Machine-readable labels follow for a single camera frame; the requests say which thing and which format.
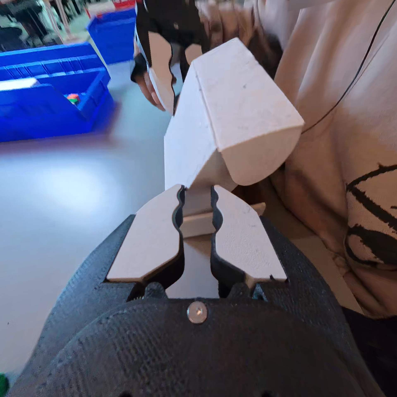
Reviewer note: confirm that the person's right forearm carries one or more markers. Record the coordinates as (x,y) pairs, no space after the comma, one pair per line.
(232,24)

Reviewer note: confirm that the multicoloured cube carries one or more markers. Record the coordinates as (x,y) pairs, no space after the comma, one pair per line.
(73,99)

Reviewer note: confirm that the white cardboard box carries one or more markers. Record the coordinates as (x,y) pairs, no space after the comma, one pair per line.
(242,102)

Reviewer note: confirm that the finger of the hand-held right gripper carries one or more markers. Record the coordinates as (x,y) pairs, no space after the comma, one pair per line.
(159,68)
(193,52)

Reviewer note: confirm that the white flat item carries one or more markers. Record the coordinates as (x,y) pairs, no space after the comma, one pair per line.
(15,83)

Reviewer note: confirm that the person's pale clothed torso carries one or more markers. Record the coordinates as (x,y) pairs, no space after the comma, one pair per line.
(341,155)

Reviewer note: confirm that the person's right hand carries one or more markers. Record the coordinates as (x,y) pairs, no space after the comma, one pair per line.
(149,86)

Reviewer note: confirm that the green plastic bin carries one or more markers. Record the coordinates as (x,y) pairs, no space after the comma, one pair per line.
(3,384)

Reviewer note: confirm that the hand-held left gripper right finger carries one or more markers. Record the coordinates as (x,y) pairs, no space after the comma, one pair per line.
(245,238)

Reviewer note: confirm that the large blue plastic bin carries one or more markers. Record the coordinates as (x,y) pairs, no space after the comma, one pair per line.
(40,114)

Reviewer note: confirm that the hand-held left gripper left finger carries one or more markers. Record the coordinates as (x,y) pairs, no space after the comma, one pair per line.
(149,238)

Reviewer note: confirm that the person's dark trousers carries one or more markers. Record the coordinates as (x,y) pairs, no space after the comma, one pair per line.
(378,356)

